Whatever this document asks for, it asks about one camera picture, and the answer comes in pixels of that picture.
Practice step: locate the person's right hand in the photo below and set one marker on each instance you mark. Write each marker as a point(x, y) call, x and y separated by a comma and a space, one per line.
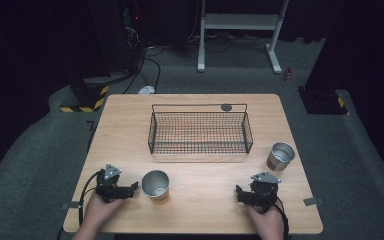
point(266, 220)

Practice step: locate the round grey table grommet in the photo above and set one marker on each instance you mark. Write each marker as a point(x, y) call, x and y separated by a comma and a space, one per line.
point(226, 107)

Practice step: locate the white metal stand frame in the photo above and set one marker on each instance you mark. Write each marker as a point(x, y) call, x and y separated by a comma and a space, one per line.
point(240, 21)

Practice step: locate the dark equipment rack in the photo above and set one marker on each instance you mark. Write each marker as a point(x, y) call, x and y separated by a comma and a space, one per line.
point(131, 33)

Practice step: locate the grey tape strip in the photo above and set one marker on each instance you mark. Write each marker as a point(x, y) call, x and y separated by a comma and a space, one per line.
point(71, 205)
point(313, 201)

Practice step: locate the person's left hand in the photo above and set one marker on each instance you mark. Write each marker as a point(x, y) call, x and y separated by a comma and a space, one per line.
point(101, 210)

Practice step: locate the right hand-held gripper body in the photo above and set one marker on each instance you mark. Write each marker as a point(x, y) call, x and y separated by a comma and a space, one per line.
point(264, 188)

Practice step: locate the black yellow striped stand base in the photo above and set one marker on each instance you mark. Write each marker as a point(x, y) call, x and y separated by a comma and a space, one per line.
point(90, 96)
point(325, 101)

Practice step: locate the metal tin can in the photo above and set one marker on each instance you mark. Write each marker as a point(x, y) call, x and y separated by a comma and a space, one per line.
point(280, 156)
point(155, 186)

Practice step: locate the white power adapter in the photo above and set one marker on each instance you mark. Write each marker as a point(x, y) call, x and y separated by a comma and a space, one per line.
point(146, 89)

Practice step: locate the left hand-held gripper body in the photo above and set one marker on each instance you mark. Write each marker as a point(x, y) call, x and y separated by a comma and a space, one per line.
point(108, 181)

